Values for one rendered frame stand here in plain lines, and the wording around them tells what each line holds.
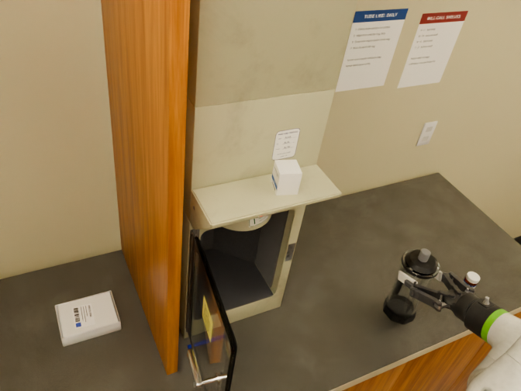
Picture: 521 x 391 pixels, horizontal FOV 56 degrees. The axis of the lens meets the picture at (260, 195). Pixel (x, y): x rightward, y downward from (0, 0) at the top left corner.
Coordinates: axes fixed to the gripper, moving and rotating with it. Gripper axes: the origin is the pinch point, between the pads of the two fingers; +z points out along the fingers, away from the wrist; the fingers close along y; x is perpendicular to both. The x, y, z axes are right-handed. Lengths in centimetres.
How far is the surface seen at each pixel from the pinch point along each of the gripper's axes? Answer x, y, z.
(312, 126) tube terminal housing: -50, 37, 3
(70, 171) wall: -31, 83, 55
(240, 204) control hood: -37, 57, -1
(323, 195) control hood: -36, 38, -4
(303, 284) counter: 13.6, 20.9, 28.5
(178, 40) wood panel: -72, 72, -13
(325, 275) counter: 13.4, 11.8, 28.9
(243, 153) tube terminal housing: -46, 53, 4
